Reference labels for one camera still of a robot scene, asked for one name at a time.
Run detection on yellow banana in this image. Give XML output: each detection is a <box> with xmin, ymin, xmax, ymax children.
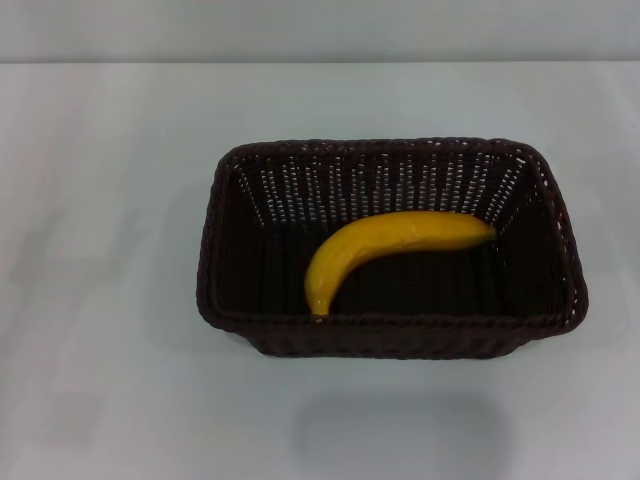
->
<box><xmin>304</xmin><ymin>209</ymin><xmax>498</xmax><ymax>322</ymax></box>

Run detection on dark brown woven basket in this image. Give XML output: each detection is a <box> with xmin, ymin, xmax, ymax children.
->
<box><xmin>195</xmin><ymin>138</ymin><xmax>590</xmax><ymax>362</ymax></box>

